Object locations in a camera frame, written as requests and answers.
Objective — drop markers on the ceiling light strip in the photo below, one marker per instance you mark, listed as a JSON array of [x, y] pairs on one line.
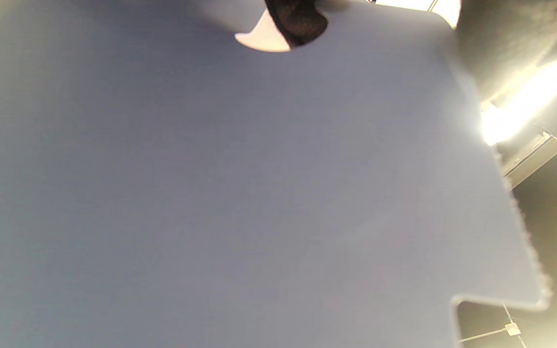
[[525, 101]]

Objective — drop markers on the person's left hand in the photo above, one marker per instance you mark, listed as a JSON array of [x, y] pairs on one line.
[[298, 21]]

